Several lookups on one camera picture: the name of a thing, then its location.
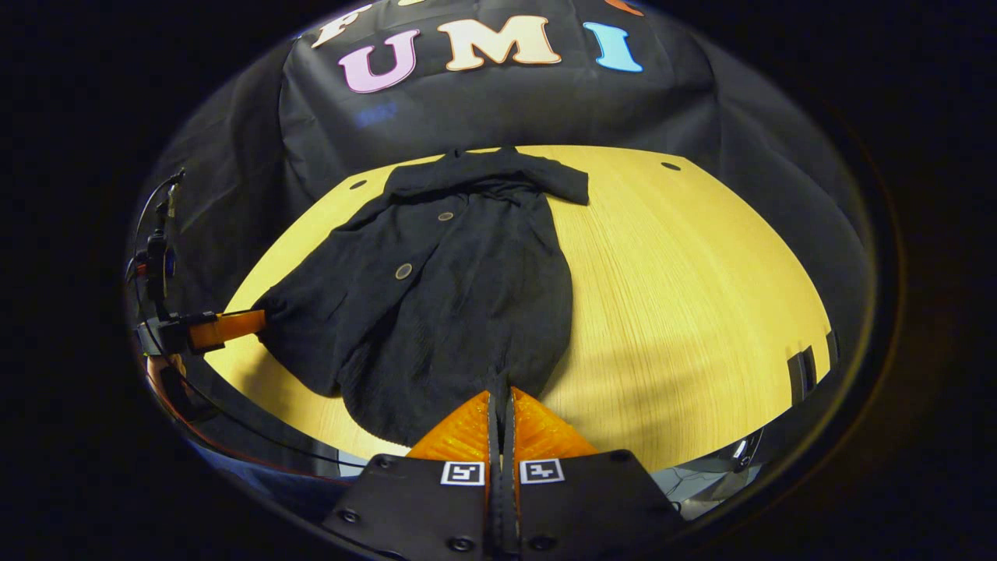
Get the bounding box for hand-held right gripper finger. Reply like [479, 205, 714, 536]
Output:
[502, 387, 686, 561]
[323, 390, 503, 561]

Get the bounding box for black button shirt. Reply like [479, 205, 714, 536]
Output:
[251, 144, 590, 446]

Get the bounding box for black backdrop cloth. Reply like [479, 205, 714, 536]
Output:
[129, 0, 873, 437]

